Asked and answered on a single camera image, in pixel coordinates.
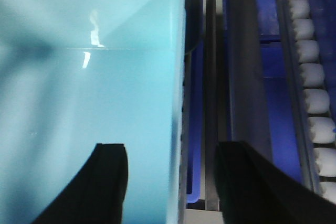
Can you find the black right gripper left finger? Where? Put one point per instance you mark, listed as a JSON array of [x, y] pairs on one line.
[[96, 194]]

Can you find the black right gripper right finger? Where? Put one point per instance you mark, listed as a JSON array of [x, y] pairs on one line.
[[252, 190]]

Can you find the light blue bin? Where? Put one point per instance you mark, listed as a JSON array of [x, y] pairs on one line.
[[75, 73]]

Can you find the white roller track right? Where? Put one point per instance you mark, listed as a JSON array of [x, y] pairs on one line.
[[307, 29]]

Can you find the grey metal divider rail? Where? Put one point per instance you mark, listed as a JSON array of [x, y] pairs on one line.
[[248, 103]]

